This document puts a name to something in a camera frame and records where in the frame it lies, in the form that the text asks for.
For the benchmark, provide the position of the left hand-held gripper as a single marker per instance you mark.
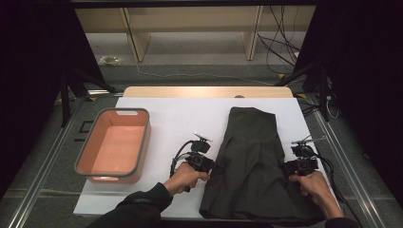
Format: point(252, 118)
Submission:
point(199, 160)

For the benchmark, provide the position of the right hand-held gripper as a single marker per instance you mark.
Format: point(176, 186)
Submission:
point(302, 164)

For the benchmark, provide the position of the dark pleated skirt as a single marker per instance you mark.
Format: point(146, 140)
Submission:
point(253, 164)

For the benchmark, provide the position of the orange basket with grey rim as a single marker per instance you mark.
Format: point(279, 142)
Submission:
point(117, 145)

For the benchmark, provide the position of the person's left hand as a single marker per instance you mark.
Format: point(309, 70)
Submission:
point(185, 179)

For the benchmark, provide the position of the person's right hand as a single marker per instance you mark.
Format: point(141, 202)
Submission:
point(313, 186)

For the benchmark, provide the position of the black tripod stand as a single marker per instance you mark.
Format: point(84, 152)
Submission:
point(323, 95)
point(65, 101)

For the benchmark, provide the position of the black curtain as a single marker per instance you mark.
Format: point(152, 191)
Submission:
point(370, 79)
point(31, 79)

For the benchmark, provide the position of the short aluminium bar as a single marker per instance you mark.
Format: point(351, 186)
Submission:
point(101, 92)

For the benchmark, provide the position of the beige wooden shelf unit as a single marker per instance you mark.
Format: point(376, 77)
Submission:
point(139, 41)

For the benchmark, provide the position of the crumpled clear plastic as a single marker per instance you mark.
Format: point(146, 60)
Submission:
point(110, 60)

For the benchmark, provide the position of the aluminium floor rail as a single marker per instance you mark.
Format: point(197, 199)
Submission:
point(37, 183)
point(354, 180)

